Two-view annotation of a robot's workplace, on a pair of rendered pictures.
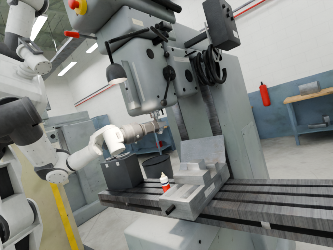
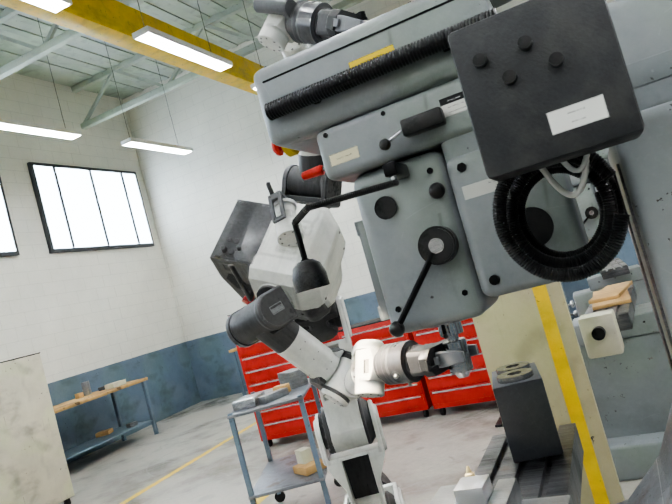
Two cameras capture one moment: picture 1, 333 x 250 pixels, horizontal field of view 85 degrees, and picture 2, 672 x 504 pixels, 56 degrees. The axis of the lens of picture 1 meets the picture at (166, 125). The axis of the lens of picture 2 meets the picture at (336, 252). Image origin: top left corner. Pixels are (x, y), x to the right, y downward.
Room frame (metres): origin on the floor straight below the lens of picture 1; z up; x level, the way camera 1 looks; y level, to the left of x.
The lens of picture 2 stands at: (0.36, -1.12, 1.43)
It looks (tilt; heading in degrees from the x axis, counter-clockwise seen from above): 3 degrees up; 73
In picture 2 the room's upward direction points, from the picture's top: 15 degrees counter-clockwise
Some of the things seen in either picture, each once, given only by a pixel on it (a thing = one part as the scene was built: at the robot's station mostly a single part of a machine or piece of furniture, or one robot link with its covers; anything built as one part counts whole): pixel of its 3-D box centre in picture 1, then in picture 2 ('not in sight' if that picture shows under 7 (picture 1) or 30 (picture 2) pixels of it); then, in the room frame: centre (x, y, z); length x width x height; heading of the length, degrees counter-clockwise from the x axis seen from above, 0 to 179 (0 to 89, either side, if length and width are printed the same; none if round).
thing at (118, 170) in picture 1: (121, 170); (524, 407); (1.18, 0.37, 1.00); 0.22 x 0.12 x 0.20; 61
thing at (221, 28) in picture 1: (223, 25); (542, 84); (0.91, -0.41, 1.62); 0.20 x 0.09 x 0.21; 141
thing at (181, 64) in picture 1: (168, 78); (522, 214); (1.04, -0.08, 1.47); 0.24 x 0.19 x 0.26; 51
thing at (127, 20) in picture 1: (138, 37); (416, 135); (0.92, 0.01, 1.68); 0.34 x 0.24 x 0.10; 141
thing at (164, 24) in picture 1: (161, 27); (411, 130); (0.85, -0.11, 1.66); 0.12 x 0.04 x 0.04; 141
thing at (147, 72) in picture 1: (144, 79); (427, 241); (0.89, 0.04, 1.47); 0.21 x 0.19 x 0.32; 51
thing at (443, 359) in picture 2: (160, 124); (449, 358); (0.86, 0.03, 1.24); 0.06 x 0.02 x 0.03; 123
